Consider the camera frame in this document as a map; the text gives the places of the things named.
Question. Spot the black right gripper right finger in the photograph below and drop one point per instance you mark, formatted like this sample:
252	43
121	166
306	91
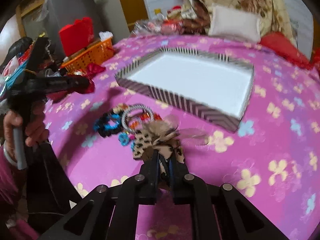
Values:
218	212

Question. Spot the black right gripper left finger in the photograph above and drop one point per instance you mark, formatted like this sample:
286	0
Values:
110	212

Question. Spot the red velvet bow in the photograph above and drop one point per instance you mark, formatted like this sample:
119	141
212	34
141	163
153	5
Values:
81	81

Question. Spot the black blue scrunchie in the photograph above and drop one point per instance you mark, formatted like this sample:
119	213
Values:
109	124

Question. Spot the leopard print brown bow scrunchie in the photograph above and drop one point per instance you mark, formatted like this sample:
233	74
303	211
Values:
165	138

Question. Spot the black elastic with wooden charm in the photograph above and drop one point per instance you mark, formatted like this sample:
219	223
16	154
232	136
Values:
121	107

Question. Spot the magenta sleeve forearm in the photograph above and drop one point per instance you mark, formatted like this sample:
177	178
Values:
14	213

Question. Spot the blue turquoise bag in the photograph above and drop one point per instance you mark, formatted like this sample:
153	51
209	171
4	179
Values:
15	78

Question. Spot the phone mounted on gripper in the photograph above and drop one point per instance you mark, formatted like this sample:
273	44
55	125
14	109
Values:
39	56

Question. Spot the pink floral bedsheet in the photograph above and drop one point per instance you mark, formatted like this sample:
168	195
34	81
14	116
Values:
273	159

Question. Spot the red gift bag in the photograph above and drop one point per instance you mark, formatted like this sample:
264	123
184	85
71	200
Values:
77	36

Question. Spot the orange plastic basket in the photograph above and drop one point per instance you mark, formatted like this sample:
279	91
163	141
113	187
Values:
98	53

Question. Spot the white tissue in basket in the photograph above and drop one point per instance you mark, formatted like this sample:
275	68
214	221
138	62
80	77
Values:
105	35

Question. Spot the grey refrigerator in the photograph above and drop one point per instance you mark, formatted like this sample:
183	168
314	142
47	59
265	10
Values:
107	15

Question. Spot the striped shallow cardboard tray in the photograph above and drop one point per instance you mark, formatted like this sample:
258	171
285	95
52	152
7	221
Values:
213	87

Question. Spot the clear plastic bag of items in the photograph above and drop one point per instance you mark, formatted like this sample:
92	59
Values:
157	27

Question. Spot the santa plush toy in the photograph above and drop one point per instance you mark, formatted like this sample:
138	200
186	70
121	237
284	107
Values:
174	13

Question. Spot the red cushion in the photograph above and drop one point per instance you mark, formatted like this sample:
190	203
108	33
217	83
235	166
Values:
278	43

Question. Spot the white grey pillow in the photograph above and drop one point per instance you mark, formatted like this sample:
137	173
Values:
234	24

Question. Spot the brown patterned cloth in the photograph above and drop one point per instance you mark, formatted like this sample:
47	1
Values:
195	17

